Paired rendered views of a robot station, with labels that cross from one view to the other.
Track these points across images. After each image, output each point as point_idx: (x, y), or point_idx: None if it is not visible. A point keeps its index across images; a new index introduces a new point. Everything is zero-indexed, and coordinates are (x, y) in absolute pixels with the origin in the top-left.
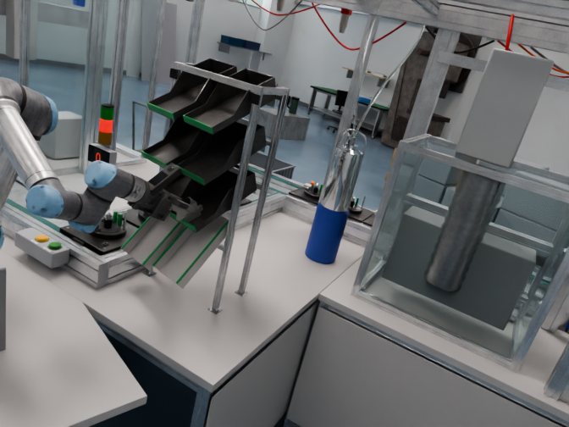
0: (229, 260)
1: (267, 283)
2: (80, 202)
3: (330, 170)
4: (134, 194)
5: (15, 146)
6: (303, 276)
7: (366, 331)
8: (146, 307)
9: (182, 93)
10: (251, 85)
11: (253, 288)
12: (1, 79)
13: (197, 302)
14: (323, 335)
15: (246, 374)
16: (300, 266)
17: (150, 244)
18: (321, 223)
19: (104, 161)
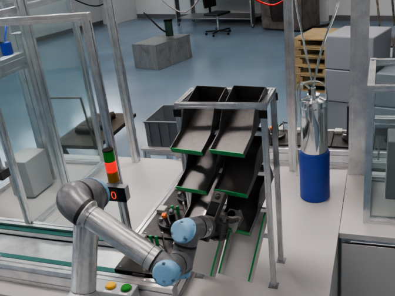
0: (274, 243)
1: (293, 242)
2: (184, 260)
3: (303, 123)
4: (207, 232)
5: (121, 239)
6: (315, 222)
7: (391, 249)
8: None
9: (188, 125)
10: (255, 105)
11: (287, 252)
12: (72, 185)
13: (256, 285)
14: (354, 264)
15: None
16: (306, 213)
17: (203, 255)
18: (310, 169)
19: (121, 197)
